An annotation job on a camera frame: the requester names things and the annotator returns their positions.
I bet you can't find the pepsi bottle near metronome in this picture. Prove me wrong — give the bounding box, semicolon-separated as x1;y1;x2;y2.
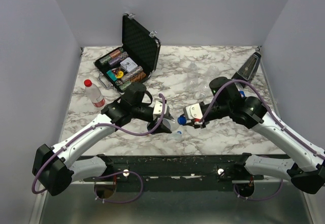
239;90;245;98

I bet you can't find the black poker chip case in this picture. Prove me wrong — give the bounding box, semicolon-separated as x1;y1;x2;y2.
94;14;161;93

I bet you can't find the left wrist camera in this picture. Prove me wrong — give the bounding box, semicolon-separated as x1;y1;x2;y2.
152;101;170;119

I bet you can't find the red label plastic bottle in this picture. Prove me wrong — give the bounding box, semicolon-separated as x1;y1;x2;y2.
85;83;105;108

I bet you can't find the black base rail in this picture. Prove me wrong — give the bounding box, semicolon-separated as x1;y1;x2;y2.
85;154;263;192

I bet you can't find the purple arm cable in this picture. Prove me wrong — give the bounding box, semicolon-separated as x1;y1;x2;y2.
199;79;325;201
31;93;167;204

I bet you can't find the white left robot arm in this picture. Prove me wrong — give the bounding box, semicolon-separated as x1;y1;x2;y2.
31;82;175;196

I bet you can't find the blue bottle cap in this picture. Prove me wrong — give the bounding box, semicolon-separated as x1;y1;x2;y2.
177;116;187;125

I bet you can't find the red bottle cap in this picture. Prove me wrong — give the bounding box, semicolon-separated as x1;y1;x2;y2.
84;79;92;87

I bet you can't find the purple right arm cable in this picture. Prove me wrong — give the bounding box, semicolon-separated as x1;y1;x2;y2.
199;79;325;201

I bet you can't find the clear plastic bottle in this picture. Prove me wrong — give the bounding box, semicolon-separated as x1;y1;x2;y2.
195;66;219;100
186;61;199;91

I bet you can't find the clear plastic bottle left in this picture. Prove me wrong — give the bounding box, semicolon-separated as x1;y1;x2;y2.
186;61;199;91

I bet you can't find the blue label pepsi bottle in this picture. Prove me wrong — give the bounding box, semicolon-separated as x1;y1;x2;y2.
163;118;180;132

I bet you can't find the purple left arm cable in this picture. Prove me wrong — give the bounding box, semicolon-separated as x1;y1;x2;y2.
31;93;167;204

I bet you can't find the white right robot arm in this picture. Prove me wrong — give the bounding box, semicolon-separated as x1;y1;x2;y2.
200;77;324;194

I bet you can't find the black metronome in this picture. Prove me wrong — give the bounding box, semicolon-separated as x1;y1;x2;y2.
232;52;262;83

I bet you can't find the clear plastic bottle right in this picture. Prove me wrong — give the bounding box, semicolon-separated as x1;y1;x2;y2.
195;66;219;100

